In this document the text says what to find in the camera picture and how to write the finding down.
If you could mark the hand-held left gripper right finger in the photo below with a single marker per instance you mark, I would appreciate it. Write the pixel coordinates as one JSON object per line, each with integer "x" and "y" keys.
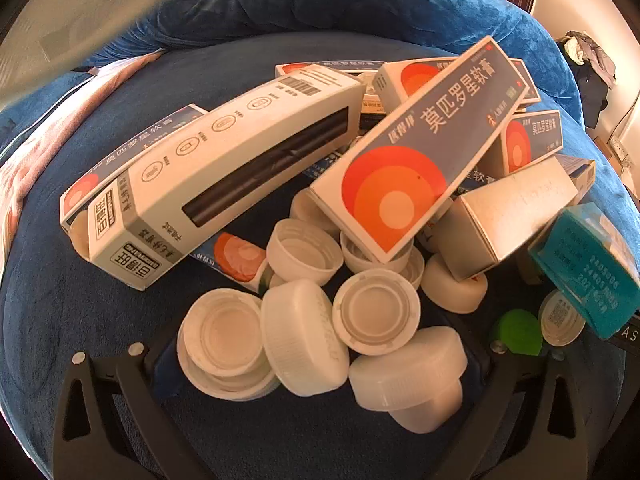
{"x": 487, "y": 390}

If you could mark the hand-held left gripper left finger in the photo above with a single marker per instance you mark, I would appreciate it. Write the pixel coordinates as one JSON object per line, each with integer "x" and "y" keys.
{"x": 136, "y": 375}

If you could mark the teal carton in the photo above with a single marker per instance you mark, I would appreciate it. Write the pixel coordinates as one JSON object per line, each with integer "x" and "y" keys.
{"x": 585, "y": 270}

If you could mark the narrow gold medicine box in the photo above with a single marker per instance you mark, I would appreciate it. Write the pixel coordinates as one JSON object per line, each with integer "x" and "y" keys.
{"x": 505, "y": 220}

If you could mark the green bottle cap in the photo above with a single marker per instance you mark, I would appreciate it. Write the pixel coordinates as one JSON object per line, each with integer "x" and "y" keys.
{"x": 517, "y": 332}

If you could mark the pile of white bottle caps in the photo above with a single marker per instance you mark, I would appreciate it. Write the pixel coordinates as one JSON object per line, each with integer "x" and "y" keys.
{"x": 300, "y": 335}

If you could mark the pink white printed cloth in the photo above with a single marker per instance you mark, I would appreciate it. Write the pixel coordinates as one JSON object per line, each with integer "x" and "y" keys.
{"x": 45, "y": 140}

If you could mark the white toothbrush carton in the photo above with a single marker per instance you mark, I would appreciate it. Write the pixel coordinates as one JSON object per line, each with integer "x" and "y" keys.
{"x": 225, "y": 135}

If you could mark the heap of clothes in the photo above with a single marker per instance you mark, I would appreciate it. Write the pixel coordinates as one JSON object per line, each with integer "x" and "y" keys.
{"x": 592, "y": 75}

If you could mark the pile of blue orange cartons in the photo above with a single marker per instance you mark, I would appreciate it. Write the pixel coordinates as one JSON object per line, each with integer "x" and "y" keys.
{"x": 425, "y": 125}

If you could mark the blue pillow with white piping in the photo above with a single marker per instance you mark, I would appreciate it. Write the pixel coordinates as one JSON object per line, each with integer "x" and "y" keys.
{"x": 30, "y": 120}

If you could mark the dark blue velvet duvet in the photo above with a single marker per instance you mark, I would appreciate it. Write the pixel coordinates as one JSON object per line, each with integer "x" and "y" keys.
{"x": 300, "y": 0}

